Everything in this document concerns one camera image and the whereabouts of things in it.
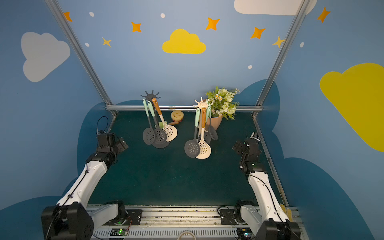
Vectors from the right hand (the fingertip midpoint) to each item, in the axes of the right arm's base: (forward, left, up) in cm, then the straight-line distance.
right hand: (248, 143), depth 83 cm
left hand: (-4, +74, -1) cm, 74 cm away
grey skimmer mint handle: (+5, +53, -3) cm, 53 cm away
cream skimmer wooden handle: (+10, +46, -7) cm, 48 cm away
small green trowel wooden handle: (+9, +52, +1) cm, 53 cm away
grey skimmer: (+4, +60, -4) cm, 60 cm away
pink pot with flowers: (+22, +16, +9) cm, 29 cm away
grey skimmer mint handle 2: (-2, +32, -4) cm, 32 cm away
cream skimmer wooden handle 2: (-2, +24, -5) cm, 25 cm away
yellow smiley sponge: (+33, +47, -14) cm, 59 cm away
